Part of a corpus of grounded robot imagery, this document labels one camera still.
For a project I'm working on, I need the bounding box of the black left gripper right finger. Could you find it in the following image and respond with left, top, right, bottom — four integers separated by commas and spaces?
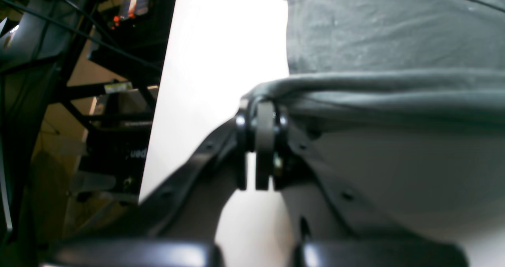
254, 101, 469, 267

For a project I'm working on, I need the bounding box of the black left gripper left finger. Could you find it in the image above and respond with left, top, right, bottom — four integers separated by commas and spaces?
43, 99, 249, 267

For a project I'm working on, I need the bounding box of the grey t-shirt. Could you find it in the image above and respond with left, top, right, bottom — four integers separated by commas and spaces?
245, 0, 505, 141

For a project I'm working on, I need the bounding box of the black metal frame shelf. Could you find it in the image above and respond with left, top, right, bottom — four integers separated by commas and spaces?
1, 0, 175, 267

